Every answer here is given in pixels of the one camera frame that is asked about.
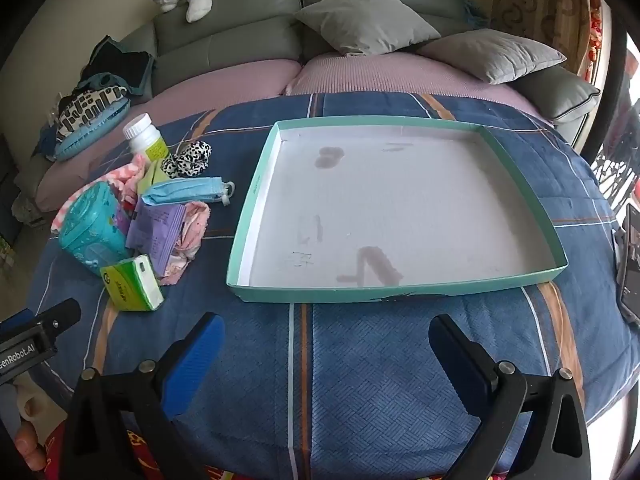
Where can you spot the teal toy suitcase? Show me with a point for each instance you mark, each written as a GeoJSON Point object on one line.
{"type": "Point", "coordinates": [92, 230]}

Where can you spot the black phone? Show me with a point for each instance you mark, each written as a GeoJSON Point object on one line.
{"type": "Point", "coordinates": [632, 260]}

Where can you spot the person's left hand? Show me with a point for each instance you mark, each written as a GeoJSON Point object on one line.
{"type": "Point", "coordinates": [27, 447]}

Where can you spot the black garment teal trim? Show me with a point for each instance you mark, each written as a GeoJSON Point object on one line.
{"type": "Point", "coordinates": [120, 62]}

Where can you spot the blue plaid blanket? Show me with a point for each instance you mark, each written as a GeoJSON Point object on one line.
{"type": "Point", "coordinates": [375, 360]}

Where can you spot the red printed cloth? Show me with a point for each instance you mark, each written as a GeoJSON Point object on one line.
{"type": "Point", "coordinates": [135, 445]}

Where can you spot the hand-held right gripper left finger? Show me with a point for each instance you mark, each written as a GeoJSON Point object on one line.
{"type": "Point", "coordinates": [200, 355]}

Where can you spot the pink floral cloth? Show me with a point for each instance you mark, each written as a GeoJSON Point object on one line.
{"type": "Point", "coordinates": [192, 230]}

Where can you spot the grey sofa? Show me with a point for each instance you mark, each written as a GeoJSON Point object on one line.
{"type": "Point", "coordinates": [240, 35]}

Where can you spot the blue inflatable cushion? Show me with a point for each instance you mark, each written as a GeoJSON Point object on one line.
{"type": "Point", "coordinates": [80, 140]}

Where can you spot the green cloth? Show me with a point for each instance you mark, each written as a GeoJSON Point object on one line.
{"type": "Point", "coordinates": [155, 177]}

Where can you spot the leopard print scrunchie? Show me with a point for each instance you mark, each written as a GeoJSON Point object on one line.
{"type": "Point", "coordinates": [187, 160]}

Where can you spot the beige patterned curtain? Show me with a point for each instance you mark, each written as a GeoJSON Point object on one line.
{"type": "Point", "coordinates": [540, 0]}

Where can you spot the white bottle green label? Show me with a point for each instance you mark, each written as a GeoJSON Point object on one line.
{"type": "Point", "coordinates": [145, 137]}

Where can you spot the grey square pillow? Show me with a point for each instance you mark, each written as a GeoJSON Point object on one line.
{"type": "Point", "coordinates": [365, 20]}
{"type": "Point", "coordinates": [495, 55]}

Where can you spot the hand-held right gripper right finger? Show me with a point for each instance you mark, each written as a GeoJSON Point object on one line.
{"type": "Point", "coordinates": [457, 360]}

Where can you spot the blue cloth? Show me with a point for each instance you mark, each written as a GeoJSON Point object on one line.
{"type": "Point", "coordinates": [50, 142]}

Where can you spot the pink sofa cover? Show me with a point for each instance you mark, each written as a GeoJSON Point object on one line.
{"type": "Point", "coordinates": [225, 80]}

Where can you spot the green tissue pack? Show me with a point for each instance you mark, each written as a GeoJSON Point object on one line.
{"type": "Point", "coordinates": [132, 285]}

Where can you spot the purple packet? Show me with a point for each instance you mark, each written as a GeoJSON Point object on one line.
{"type": "Point", "coordinates": [155, 232]}

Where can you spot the teal cardboard tray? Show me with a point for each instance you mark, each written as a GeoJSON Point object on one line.
{"type": "Point", "coordinates": [400, 200]}

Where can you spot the blue face mask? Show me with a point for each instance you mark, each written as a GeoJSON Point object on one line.
{"type": "Point", "coordinates": [185, 191]}

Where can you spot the pink white fuzzy sock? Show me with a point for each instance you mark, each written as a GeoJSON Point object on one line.
{"type": "Point", "coordinates": [127, 175]}

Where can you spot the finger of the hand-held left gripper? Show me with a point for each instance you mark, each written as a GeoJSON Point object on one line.
{"type": "Point", "coordinates": [55, 316]}

